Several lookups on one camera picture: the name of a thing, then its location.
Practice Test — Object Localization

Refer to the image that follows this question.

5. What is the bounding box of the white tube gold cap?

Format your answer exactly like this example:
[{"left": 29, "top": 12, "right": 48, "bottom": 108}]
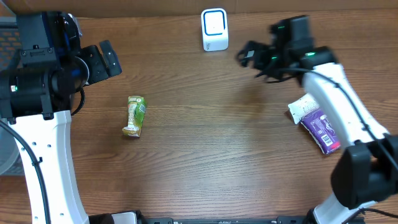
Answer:
[{"left": 288, "top": 93, "right": 319, "bottom": 124}]

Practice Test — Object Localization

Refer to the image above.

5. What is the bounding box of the green gold snack pouch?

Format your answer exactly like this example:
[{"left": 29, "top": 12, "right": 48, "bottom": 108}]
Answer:
[{"left": 122, "top": 96, "right": 147, "bottom": 138}]

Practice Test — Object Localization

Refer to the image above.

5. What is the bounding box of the purple sanitary pad pack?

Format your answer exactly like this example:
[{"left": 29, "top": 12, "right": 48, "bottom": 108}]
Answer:
[{"left": 300, "top": 109, "right": 341, "bottom": 154}]

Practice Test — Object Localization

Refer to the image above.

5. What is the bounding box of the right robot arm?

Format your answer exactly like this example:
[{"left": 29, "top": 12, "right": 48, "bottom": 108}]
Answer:
[{"left": 236, "top": 41, "right": 397, "bottom": 223}]

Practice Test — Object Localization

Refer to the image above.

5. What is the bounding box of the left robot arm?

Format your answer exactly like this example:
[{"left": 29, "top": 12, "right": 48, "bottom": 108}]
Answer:
[{"left": 1, "top": 11, "right": 139, "bottom": 223}]

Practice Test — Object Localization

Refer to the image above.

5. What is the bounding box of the white barcode scanner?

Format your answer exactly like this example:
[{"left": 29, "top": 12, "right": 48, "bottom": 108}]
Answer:
[{"left": 201, "top": 8, "right": 229, "bottom": 52}]

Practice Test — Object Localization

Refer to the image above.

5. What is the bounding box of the dark grey plastic basket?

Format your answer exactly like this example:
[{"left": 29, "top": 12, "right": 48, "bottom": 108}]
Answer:
[{"left": 1, "top": 16, "right": 24, "bottom": 176}]

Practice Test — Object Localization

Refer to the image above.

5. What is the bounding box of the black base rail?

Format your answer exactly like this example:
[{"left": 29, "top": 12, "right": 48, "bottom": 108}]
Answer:
[{"left": 138, "top": 216, "right": 315, "bottom": 224}]

